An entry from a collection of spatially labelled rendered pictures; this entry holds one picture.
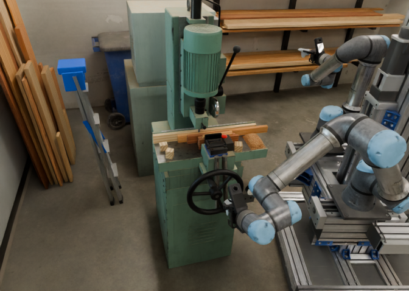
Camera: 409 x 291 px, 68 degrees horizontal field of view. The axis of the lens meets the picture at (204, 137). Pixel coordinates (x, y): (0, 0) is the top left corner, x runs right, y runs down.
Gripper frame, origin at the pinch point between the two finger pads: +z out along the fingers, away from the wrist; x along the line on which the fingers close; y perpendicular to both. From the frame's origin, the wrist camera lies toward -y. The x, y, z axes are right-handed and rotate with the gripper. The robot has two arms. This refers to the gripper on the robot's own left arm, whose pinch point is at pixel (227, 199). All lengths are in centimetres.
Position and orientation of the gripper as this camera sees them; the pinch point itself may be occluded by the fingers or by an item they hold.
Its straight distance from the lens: 132.3
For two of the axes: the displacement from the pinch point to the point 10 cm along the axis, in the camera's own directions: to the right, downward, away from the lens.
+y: 0.8, 9.9, 0.7
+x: 9.7, -1.0, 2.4
